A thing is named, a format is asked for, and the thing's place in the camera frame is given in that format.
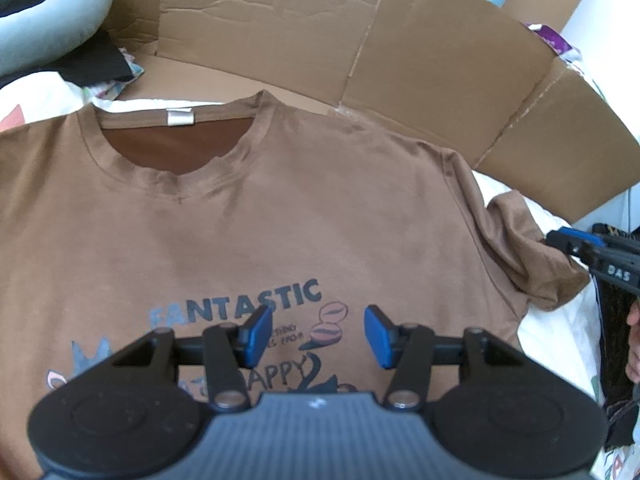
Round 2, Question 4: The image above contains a colourful patterned cloth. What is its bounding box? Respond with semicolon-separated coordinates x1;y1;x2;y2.
82;47;146;106

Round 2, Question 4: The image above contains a folded cardboard sheet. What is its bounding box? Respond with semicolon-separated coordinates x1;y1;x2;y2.
60;0;640;223

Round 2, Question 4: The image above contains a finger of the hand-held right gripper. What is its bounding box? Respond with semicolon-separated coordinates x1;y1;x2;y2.
560;226;608;249
544;230;598;267

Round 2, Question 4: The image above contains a small black cloth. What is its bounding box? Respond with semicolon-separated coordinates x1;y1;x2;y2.
55;30;136;98

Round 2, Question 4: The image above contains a brown printed t-shirt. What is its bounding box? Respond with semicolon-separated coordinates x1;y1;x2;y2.
0;90;591;480

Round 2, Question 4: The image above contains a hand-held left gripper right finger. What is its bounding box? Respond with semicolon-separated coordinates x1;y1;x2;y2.
364;304;531;413

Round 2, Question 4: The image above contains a person's right hand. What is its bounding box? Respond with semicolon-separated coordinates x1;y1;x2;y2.
625;300;640;386

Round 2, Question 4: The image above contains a grey sleeved arm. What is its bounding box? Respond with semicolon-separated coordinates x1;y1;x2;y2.
0;0;112;78

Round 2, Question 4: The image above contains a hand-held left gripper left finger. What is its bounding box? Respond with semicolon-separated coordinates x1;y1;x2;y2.
107;304;275;413

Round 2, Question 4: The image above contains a white printed blanket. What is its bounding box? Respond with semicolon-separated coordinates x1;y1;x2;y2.
0;72;640;480

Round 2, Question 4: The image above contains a purple white plastic bag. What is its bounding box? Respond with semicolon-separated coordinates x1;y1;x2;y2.
522;22;583;61

